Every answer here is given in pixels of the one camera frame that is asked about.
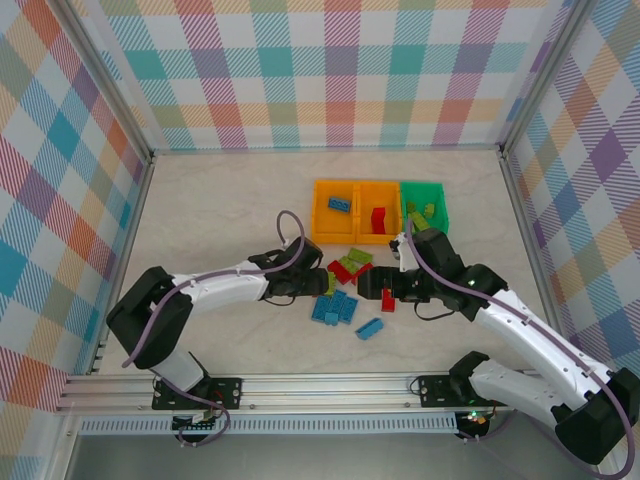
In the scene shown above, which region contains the large blue lego brick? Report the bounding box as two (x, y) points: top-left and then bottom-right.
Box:
(329, 288), (360, 320)

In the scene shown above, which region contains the green plastic bin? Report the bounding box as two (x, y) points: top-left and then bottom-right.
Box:
(398, 179), (450, 240)

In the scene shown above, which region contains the grey metal lower panel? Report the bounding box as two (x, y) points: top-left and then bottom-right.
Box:
(64, 432), (566, 480)

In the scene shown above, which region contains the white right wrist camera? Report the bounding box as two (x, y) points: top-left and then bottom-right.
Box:
(388, 232), (420, 274)

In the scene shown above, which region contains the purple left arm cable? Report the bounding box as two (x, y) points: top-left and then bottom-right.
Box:
(122, 209), (307, 449)

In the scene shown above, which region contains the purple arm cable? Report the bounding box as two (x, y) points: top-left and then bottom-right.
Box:
(404, 219), (632, 479)
(122, 209), (307, 449)

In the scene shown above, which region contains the aluminium side floor rail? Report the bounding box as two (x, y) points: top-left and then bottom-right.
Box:
(87, 157), (157, 376)
(499, 149), (576, 369)

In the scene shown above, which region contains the aluminium mounting rail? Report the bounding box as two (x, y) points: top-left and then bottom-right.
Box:
(54, 369), (606, 414)

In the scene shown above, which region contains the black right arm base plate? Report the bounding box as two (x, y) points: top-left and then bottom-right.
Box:
(418, 374), (476, 409)

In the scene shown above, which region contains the aluminium back floor rail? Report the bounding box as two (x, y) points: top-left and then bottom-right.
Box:
(149, 144), (505, 158)

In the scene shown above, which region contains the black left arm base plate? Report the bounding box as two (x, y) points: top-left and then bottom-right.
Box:
(152, 377), (244, 411)

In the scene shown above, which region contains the white slotted cable duct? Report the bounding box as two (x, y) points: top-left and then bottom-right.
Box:
(79, 412), (459, 435)

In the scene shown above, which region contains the aluminium corner post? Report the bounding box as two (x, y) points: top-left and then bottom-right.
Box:
(498, 0), (594, 157)
(57, 0), (154, 164)

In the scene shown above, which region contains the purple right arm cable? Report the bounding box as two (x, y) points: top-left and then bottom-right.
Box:
(404, 219), (632, 479)

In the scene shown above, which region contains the aluminium frame leg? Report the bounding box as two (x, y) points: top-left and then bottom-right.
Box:
(49, 412), (84, 480)

